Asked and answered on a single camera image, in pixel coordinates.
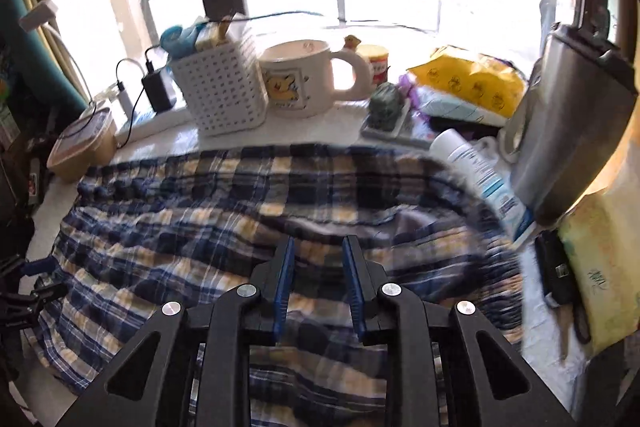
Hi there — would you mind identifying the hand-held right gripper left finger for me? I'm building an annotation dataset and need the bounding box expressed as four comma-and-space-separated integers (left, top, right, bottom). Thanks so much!
60, 234, 296, 427

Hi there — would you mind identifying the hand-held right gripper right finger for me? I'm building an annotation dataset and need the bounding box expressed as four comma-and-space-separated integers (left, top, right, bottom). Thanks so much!
341, 234, 576, 427

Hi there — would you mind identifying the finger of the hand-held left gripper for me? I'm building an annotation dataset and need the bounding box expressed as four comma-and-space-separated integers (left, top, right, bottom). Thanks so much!
17, 258, 58, 278
30, 282, 69, 308

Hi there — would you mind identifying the plaid flannel shirt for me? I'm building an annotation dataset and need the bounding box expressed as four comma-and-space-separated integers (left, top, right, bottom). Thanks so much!
37, 142, 526, 427

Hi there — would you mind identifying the beige lunch container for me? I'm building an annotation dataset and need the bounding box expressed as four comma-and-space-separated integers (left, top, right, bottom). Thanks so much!
46, 107, 117, 182

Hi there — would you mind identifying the white small tray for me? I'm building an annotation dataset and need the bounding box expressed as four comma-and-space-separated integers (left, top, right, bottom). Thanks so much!
361, 99, 436, 150

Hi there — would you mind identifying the white tube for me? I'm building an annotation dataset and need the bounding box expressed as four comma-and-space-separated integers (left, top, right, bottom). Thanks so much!
429, 128, 538, 248

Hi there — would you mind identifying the white power strip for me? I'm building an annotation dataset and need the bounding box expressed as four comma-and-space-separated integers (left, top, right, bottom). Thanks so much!
114, 107, 193, 142

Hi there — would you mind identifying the green small figure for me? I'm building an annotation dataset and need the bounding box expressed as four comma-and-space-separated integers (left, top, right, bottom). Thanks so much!
369, 83, 407, 132

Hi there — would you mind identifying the white charger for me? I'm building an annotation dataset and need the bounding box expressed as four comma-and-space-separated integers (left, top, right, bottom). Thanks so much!
116, 79, 135, 115

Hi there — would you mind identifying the dark teal curtain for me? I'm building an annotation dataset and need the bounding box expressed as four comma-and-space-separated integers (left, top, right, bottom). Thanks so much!
0, 0, 88, 122

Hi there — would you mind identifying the black flat case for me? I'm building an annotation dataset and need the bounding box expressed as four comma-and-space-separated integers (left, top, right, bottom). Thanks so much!
534, 229, 593, 344

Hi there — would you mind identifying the purple packet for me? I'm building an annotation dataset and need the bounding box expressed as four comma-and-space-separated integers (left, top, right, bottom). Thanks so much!
398, 73, 431, 128

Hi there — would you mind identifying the pale blue packet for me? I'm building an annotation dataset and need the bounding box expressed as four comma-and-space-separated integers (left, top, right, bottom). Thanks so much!
415, 87, 511, 128

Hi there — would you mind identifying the white perforated basket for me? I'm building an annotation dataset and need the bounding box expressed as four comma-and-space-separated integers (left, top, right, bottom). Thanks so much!
169, 27, 268, 138

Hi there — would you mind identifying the cream bear mug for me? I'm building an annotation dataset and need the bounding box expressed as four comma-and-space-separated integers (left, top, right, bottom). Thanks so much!
257, 34, 373, 118

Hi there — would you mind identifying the black charger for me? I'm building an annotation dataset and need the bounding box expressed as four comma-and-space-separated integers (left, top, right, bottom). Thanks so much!
141, 69, 177, 112

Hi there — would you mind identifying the red and yellow can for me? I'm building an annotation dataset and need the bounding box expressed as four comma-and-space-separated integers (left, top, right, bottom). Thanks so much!
356, 44, 391, 86

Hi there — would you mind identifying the yellow printed bag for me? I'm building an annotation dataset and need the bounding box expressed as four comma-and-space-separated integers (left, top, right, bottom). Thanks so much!
406, 46, 528, 120

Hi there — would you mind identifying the pale yellow tissue pack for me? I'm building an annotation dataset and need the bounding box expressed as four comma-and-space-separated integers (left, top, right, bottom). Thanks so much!
557, 187, 640, 355

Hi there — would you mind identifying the white desk lamp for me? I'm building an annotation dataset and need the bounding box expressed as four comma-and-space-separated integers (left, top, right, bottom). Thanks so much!
19, 0, 98, 112

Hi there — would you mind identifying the blue round item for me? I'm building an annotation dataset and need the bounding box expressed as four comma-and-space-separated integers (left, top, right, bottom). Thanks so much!
160, 24, 201, 58

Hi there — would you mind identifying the steel tumbler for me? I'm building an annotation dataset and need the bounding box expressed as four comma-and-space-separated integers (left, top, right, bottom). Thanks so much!
502, 22, 640, 228

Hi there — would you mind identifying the black charger cable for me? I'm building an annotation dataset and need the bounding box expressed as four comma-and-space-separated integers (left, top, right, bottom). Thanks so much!
115, 57, 151, 84

